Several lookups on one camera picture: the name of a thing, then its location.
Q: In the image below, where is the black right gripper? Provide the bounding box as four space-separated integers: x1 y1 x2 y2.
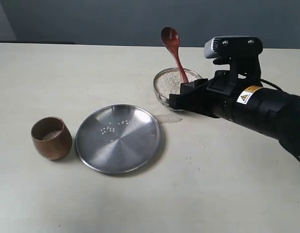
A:
169 70 238 114

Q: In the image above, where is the red wooden spoon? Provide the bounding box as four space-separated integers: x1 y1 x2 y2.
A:
161 27 189 83

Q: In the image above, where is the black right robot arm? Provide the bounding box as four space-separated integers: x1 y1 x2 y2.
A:
169 70 300 157

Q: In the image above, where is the steel bowl of rice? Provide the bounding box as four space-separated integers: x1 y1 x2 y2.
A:
153 67 204 112

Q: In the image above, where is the brown wooden cup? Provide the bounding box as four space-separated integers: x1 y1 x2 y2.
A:
31 116 73 160

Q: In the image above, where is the round steel plate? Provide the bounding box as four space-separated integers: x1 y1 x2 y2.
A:
75 104 162 174

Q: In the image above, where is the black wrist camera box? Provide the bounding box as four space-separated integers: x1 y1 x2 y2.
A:
204 35 264 78

